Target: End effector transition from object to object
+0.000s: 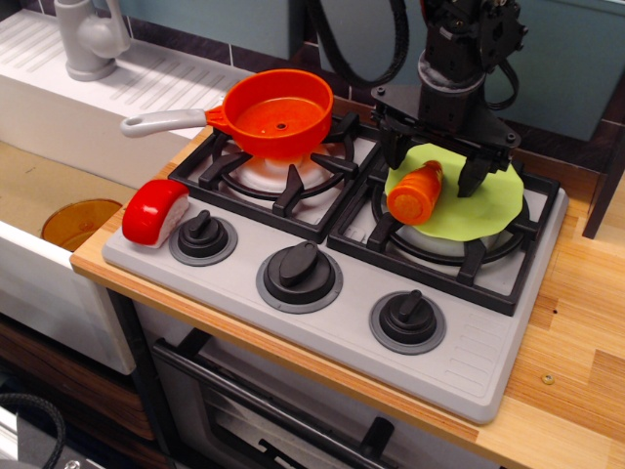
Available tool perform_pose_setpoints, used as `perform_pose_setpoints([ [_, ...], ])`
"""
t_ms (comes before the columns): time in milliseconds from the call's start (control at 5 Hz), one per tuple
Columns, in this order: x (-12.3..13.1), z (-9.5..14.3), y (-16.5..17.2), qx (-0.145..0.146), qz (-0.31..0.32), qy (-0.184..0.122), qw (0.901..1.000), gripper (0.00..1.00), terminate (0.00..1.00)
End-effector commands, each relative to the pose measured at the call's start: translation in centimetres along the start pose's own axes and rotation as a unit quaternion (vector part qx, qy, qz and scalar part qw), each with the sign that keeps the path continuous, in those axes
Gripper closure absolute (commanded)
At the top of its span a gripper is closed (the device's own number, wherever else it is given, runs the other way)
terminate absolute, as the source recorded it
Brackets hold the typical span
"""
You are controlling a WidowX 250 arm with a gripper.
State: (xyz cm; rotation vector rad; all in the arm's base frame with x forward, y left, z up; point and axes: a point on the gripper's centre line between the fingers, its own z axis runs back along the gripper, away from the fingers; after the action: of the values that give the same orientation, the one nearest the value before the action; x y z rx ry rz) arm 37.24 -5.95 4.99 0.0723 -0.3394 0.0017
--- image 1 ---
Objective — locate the black right stove knob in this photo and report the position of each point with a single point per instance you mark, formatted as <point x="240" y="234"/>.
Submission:
<point x="407" y="323"/>

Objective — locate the red white toy sushi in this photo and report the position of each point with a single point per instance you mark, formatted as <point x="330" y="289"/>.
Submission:
<point x="154" y="212"/>

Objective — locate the light green round plate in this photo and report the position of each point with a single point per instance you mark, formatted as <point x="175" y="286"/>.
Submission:
<point x="488" y="211"/>

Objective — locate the white toy sink basin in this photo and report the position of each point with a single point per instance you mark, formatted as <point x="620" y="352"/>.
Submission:
<point x="61" y="143"/>

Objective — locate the grey toy faucet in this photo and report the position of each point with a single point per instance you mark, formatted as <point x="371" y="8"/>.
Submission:
<point x="91" y="43"/>

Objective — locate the black middle stove knob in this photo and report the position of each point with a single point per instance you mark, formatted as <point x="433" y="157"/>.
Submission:
<point x="299" y="279"/>

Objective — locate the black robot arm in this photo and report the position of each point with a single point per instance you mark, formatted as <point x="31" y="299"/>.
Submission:
<point x="465" y="77"/>

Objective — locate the black left burner grate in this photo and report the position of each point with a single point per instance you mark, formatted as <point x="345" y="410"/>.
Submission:
<point x="302" y="198"/>

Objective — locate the orange sink drain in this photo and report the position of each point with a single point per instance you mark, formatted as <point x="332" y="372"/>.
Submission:
<point x="70" y="226"/>

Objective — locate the grey toy stove top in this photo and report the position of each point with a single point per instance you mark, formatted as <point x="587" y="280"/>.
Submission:
<point x="466" y="374"/>

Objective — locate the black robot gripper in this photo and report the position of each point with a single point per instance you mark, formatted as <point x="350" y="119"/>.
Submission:
<point x="462" y="123"/>

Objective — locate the orange toy carrot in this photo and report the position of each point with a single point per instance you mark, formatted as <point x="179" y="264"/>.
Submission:
<point x="412" y="197"/>

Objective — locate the dark wooden post right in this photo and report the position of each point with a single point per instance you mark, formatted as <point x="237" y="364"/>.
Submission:
<point x="609" y="138"/>

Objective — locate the black left stove knob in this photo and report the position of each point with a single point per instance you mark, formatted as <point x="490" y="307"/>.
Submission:
<point x="203" y="240"/>

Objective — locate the orange toy pan grey handle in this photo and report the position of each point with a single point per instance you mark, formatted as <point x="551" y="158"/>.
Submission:
<point x="279" y="114"/>

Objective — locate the black burner grate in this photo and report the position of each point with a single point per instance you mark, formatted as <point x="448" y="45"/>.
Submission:
<point x="501" y="272"/>
<point x="302" y="198"/>

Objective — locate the black right burner grate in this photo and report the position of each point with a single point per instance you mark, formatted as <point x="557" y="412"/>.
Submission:
<point x="501" y="272"/>

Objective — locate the toy oven door black handle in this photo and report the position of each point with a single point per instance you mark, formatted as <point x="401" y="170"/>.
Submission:
<point x="186" y="359"/>

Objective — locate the black stove knob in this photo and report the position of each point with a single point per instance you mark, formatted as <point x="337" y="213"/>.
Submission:
<point x="407" y="323"/>
<point x="203" y="240"/>
<point x="299" y="279"/>

